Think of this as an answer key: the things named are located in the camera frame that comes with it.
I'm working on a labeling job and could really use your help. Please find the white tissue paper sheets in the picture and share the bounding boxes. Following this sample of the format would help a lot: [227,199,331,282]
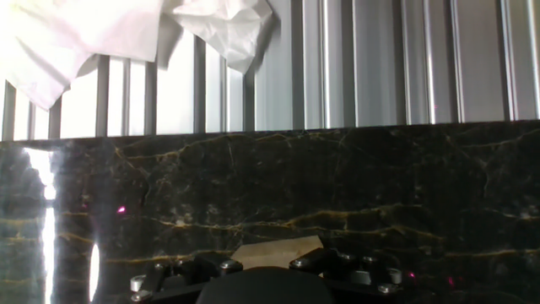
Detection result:
[0,0,170,111]

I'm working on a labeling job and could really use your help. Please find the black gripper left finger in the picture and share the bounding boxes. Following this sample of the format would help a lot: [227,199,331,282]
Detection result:
[129,252,245,304]

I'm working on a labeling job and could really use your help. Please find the small wooden block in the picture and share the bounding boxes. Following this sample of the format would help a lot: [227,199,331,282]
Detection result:
[230,235,325,271]

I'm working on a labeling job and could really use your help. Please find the black marble pattern mat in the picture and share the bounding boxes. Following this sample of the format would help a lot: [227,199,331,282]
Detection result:
[0,120,540,304]

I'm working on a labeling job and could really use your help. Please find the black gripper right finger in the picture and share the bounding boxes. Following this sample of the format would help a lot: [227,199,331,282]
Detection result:
[289,247,404,296]

